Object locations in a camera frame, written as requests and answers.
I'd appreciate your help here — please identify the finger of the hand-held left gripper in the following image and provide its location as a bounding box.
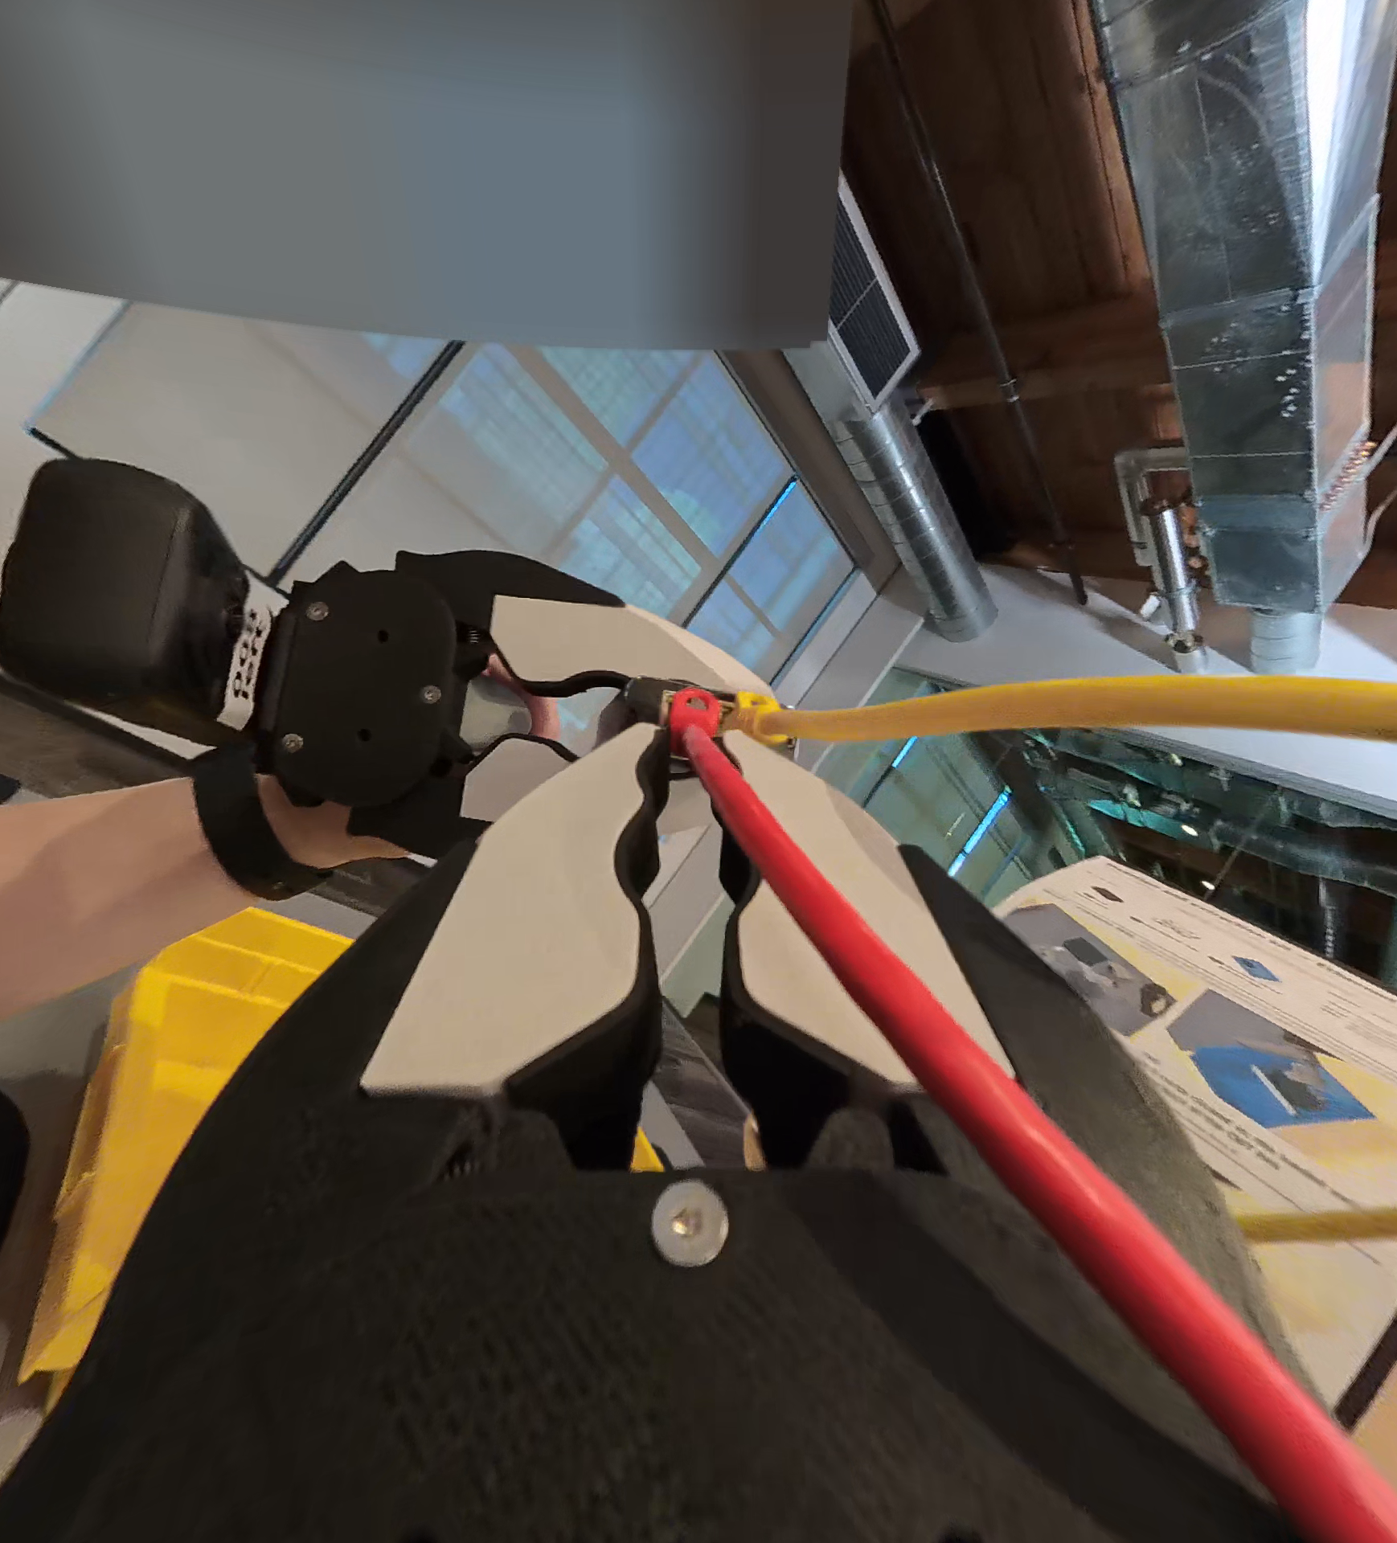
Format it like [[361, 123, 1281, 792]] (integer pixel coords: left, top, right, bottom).
[[455, 729, 588, 832], [480, 589, 762, 728]]

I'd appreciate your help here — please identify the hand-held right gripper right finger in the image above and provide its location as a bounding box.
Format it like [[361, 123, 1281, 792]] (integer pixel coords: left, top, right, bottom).
[[716, 728, 1019, 1175]]

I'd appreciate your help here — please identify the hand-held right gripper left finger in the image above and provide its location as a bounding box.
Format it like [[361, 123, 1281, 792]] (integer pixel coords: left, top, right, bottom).
[[358, 728, 664, 1171]]

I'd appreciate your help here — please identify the red ethernet cable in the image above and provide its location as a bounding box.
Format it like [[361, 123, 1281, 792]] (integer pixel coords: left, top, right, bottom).
[[664, 687, 1397, 1543]]

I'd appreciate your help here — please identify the yellow plastic bin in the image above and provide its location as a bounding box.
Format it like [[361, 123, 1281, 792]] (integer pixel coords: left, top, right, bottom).
[[15, 905, 361, 1414]]

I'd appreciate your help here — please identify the yellow ethernet cable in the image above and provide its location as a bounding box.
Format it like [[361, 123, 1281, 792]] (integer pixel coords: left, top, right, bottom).
[[732, 670, 1397, 1252]]

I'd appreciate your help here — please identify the person's left forearm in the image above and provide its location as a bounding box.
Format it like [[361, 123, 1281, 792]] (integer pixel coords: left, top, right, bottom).
[[0, 771, 258, 1053]]

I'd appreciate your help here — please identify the person's left hand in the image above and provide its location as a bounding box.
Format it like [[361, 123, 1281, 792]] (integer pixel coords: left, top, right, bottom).
[[274, 801, 412, 874]]

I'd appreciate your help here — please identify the large paned window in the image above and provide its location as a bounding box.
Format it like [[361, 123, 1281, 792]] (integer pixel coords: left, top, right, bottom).
[[25, 301, 897, 716]]

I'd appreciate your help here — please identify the black smartwatch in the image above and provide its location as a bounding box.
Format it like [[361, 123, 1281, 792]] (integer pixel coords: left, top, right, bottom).
[[190, 739, 335, 906]]

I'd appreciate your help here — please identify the white air vent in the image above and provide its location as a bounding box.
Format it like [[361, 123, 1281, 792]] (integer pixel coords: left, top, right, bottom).
[[825, 173, 925, 414]]

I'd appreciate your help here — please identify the instruction sign board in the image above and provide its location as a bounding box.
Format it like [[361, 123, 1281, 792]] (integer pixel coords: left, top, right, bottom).
[[991, 855, 1397, 1543]]

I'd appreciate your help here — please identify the black ceiling pipe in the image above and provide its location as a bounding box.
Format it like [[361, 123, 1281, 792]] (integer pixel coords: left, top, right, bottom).
[[864, 0, 1089, 607]]

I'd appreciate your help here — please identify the metal cylinder fixture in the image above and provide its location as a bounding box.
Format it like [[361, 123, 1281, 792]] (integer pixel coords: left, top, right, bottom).
[[1112, 445, 1211, 675]]

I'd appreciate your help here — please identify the silver round duct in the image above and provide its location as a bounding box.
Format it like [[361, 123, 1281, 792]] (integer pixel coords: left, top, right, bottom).
[[835, 404, 1003, 643]]

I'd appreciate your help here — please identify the square metal duct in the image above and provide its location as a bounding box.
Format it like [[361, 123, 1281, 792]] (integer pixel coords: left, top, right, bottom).
[[1089, 0, 1397, 615]]

